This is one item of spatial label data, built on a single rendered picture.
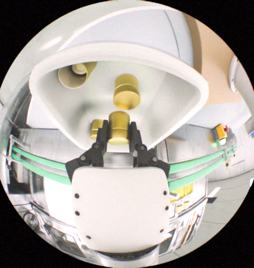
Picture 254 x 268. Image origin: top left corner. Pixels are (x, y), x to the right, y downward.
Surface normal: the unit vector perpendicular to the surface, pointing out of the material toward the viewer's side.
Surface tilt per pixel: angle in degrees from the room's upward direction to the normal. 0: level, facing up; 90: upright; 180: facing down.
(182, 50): 0
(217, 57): 1
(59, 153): 90
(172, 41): 0
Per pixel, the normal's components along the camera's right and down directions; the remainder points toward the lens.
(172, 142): 0.15, -0.41
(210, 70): 0.03, 0.91
